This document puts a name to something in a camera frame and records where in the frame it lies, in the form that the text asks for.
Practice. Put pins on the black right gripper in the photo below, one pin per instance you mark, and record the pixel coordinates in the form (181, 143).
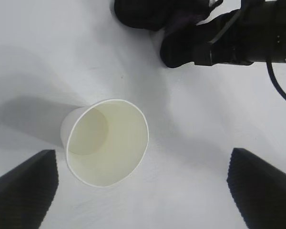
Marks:
(252, 35)

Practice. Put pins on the white paper cup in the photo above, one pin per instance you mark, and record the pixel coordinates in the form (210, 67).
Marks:
(109, 143)

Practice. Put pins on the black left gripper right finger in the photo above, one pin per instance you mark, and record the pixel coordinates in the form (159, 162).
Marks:
(264, 190)

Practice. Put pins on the black cloth with purple trim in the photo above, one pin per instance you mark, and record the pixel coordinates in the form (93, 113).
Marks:
(133, 14)

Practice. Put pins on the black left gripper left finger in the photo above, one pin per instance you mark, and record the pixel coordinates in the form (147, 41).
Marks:
(23, 190)

